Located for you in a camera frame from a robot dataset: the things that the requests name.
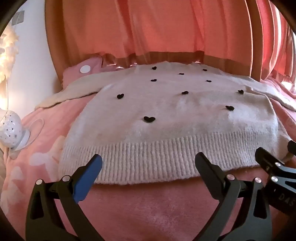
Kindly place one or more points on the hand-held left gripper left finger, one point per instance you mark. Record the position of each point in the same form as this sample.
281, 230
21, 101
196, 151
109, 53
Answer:
89, 176

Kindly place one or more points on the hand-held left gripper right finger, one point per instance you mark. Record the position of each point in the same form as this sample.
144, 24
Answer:
209, 172

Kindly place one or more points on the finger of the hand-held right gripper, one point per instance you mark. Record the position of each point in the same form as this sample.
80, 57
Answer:
268, 160
292, 146

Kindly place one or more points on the white sweater with black hearts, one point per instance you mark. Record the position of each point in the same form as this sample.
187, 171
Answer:
161, 120

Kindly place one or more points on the pink printed blanket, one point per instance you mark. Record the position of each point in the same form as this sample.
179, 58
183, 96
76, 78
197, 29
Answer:
152, 210

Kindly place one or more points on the white feather table lamp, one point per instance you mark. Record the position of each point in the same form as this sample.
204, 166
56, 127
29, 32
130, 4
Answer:
11, 129

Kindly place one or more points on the pink pillow with white dot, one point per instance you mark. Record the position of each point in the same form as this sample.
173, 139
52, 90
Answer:
79, 69

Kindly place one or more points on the orange curtain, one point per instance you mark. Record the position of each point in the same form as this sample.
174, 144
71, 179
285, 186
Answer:
166, 30

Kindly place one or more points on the grey wall switch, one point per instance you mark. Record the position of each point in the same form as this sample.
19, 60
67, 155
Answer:
18, 18

